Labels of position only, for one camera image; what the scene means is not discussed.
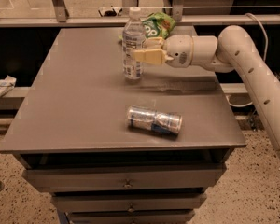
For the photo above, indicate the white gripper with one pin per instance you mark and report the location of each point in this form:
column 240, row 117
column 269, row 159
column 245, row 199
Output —
column 178, row 51

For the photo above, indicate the clear plastic water bottle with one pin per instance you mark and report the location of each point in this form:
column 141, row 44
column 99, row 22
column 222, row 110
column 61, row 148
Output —
column 133, row 37

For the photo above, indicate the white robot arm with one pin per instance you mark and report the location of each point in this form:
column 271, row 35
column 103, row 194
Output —
column 233, row 49

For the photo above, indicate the green snack bag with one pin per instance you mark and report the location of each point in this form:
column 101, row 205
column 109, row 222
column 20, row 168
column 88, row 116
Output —
column 156, row 24

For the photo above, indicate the black object behind railing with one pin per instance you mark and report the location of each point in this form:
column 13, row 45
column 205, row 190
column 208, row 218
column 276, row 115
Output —
column 112, row 12

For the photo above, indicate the crushed silver drink can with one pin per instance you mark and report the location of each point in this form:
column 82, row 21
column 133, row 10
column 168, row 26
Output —
column 153, row 120

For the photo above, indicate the grey drawer cabinet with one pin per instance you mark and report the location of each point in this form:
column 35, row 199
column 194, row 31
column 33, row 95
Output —
column 74, row 115

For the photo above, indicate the top grey drawer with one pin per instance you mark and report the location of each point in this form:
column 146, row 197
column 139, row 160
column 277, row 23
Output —
column 125, row 178

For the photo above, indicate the grey drawer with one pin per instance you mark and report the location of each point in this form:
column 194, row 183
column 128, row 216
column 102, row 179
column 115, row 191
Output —
column 137, row 217
column 125, row 178
column 129, row 203

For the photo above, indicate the white crumpled wrapper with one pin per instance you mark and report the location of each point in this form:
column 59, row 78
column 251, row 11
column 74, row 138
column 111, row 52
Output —
column 7, row 85

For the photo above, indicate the middle grey drawer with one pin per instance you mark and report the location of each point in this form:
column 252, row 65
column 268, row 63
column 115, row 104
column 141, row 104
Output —
column 129, row 203

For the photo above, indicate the bottom grey drawer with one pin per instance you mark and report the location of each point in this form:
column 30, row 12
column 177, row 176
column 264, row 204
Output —
column 137, row 217

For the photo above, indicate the metal railing frame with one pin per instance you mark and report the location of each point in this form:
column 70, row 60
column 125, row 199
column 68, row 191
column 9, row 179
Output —
column 16, row 55

